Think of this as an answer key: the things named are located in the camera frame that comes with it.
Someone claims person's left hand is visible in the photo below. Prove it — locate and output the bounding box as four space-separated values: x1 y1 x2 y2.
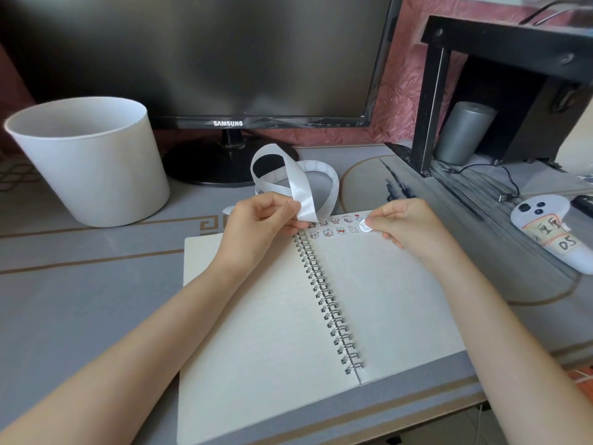
214 192 306 274

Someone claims person's right hand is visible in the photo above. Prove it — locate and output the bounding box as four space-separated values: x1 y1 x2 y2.
366 198 462 272

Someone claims white sticker strip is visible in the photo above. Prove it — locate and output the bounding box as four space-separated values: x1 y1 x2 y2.
221 143 340 226

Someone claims cream spiral notebook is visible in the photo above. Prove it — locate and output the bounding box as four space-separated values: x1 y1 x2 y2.
177 210 466 445

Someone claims person's left forearm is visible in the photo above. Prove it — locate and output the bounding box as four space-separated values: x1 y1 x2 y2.
0 254 258 445

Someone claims person's right forearm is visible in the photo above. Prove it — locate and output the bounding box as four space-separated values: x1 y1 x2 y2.
433 252 593 445

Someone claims grey cylindrical speaker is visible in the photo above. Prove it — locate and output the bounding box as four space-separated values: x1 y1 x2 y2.
433 101 498 166

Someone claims white labelled VR controller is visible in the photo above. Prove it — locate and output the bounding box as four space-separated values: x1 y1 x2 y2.
510 194 593 276

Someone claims white plastic waste bin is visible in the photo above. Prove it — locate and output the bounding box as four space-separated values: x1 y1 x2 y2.
3 96 171 227

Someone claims grey patterned desk mat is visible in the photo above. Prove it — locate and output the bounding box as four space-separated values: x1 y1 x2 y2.
0 143 593 445

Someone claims black computer monitor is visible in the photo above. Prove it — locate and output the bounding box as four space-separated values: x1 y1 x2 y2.
0 0 406 187

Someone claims orange woven bag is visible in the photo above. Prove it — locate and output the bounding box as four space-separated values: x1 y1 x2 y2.
567 365 593 396

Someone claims black cable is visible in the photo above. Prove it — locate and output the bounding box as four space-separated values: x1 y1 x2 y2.
444 163 519 202

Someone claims black shelf frame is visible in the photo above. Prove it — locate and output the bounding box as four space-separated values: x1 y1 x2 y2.
387 15 593 177

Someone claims black wire frame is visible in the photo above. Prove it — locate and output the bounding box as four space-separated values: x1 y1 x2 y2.
518 0 589 26

